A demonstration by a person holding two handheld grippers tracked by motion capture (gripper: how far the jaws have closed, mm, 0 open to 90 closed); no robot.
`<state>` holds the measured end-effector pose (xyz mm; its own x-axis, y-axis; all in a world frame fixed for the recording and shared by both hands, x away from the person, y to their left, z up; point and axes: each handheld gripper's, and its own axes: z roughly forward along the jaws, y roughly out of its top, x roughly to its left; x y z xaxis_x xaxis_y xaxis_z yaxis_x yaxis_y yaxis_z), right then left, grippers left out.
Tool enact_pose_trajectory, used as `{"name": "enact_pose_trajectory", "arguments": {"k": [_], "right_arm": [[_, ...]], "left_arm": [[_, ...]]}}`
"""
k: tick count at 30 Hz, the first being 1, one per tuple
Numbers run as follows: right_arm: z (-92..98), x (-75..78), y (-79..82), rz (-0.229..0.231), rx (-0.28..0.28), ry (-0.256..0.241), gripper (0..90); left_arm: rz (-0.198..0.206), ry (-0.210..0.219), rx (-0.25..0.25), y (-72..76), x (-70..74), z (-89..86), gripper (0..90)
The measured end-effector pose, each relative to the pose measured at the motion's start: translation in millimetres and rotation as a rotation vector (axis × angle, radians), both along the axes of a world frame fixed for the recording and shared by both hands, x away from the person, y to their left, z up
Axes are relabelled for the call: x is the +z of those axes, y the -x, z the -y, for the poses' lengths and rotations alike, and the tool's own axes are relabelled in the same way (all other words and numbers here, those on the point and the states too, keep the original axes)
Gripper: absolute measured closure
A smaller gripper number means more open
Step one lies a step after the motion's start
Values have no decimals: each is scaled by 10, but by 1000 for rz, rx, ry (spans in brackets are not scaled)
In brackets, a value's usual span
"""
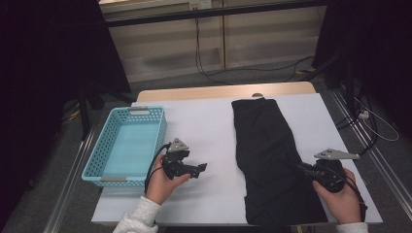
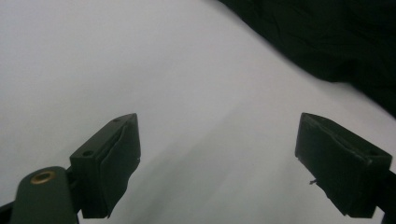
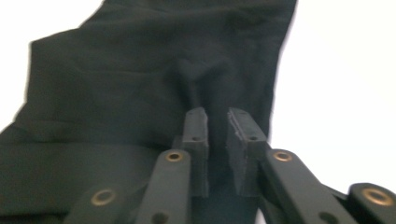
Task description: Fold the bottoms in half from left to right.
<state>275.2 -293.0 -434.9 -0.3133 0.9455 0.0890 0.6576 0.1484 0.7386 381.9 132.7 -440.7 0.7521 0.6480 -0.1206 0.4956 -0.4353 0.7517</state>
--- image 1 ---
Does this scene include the wooden table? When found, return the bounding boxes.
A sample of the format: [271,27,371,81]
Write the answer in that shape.
[136,81,317,103]

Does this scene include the white wall socket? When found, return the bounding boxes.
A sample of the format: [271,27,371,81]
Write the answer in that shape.
[189,0,213,11]

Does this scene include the black metal stand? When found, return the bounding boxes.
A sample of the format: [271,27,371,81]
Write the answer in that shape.
[299,51,358,108]
[77,82,137,142]

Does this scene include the black floor cable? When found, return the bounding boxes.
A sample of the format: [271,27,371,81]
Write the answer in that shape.
[334,93,380,162]
[200,55,315,83]

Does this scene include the black shorts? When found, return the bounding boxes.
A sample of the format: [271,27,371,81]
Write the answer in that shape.
[231,97,328,226]

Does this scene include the thin white cable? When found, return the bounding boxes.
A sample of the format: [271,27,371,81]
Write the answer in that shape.
[354,95,400,143]

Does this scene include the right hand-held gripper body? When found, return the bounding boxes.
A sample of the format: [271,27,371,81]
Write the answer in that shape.
[310,149,361,194]

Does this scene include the light blue perforated plastic basket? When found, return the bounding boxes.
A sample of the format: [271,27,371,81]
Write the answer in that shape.
[81,106,168,188]

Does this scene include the person's right hand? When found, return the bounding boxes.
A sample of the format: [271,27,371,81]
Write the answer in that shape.
[312,168,362,225]

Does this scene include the black curtain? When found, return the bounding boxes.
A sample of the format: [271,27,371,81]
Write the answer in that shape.
[0,0,132,227]
[312,0,412,137]

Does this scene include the black power cable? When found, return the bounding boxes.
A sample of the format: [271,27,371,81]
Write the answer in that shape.
[193,9,234,86]

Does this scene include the aluminium floor rail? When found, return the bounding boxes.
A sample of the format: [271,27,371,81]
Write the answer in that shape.
[328,86,412,213]
[42,129,96,233]

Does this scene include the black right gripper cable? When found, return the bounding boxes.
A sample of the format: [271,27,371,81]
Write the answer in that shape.
[336,176,368,222]

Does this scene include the person's left hand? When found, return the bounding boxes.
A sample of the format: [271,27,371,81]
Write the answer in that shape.
[145,155,192,206]

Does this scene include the beige wooden cabinet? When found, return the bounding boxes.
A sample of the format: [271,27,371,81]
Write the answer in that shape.
[98,0,328,83]

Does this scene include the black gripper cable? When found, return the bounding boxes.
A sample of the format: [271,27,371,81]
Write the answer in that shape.
[336,176,368,222]
[144,143,172,195]

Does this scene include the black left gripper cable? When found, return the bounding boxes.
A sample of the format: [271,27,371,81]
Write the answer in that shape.
[144,143,172,195]

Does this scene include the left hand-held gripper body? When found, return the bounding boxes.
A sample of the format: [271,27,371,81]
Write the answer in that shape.
[160,138,195,181]

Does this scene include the black horizontal bar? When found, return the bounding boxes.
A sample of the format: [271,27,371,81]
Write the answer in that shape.
[104,0,328,28]

